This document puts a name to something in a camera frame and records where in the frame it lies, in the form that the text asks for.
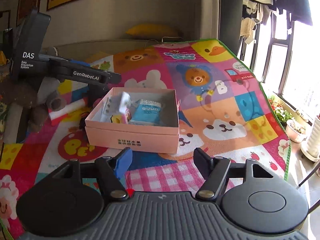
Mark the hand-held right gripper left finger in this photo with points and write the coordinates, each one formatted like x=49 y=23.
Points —
x=123 y=162

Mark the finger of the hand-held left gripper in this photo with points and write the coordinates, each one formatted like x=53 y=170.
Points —
x=80 y=63
x=85 y=75

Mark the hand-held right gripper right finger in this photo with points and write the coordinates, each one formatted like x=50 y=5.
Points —
x=202 y=165

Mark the pink cardboard box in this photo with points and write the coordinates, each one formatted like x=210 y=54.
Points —
x=132 y=137

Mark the white battery charger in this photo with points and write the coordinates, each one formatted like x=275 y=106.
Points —
x=107 y=105

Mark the clear zip bag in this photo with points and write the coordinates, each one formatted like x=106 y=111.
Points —
x=125 y=101

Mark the blue and white packet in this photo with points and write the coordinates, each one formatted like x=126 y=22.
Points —
x=146 y=112

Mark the beige sofa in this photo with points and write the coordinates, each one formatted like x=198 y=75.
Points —
x=100 y=47

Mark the colourful printed play mat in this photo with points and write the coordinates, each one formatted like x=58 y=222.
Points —
x=212 y=120

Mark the dark fuzzy toy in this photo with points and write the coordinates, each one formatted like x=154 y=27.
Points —
x=82 y=123

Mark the brown plush bear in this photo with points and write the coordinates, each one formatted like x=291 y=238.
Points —
x=20 y=92

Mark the yellow pillow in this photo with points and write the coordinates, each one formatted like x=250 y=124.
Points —
x=150 y=31

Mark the green flowering plant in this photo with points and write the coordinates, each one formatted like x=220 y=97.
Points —
x=281 y=111

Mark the white flower pot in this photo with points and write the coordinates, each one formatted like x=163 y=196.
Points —
x=296 y=131

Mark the ribbed white planter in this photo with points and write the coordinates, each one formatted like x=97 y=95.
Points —
x=313 y=142

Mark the grey curtain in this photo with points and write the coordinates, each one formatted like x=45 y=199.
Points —
x=230 y=12

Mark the hanging dark garment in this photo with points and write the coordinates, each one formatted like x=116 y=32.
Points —
x=295 y=0

